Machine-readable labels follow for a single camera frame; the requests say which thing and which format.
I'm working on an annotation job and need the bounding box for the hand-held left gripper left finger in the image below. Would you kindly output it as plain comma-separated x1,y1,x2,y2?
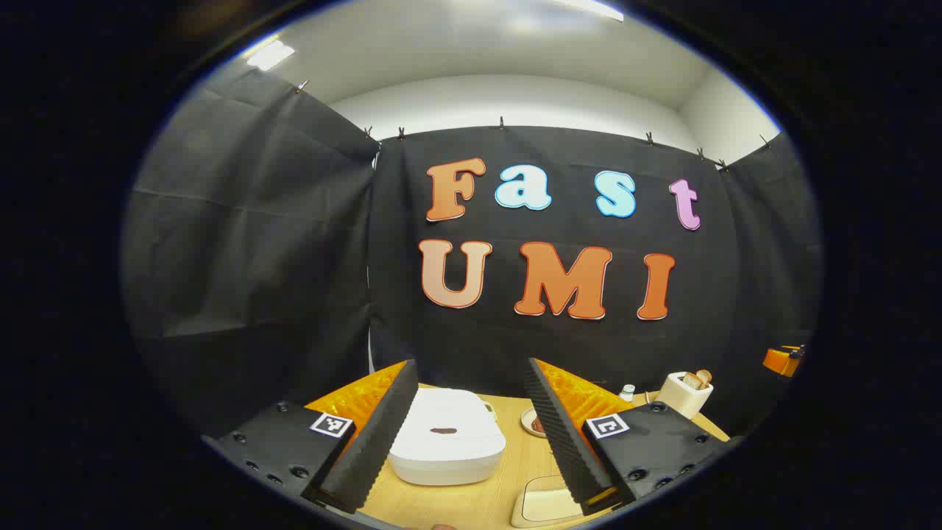
202,359,419,514

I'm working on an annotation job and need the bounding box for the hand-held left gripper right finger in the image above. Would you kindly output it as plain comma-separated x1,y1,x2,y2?
525,358,731,516

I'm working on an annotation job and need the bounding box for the white rice cooker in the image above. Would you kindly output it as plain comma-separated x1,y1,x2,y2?
388,388,507,487

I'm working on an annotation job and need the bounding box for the white divided dish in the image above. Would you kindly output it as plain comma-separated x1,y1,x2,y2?
511,475,589,529

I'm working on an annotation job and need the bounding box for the white toaster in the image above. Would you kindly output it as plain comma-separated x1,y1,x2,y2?
654,372,713,419

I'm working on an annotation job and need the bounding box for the black backdrop cloth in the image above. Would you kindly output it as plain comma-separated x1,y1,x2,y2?
121,66,824,442

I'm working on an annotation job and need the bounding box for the ceiling light panel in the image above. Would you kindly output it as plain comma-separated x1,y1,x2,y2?
247,40,295,72

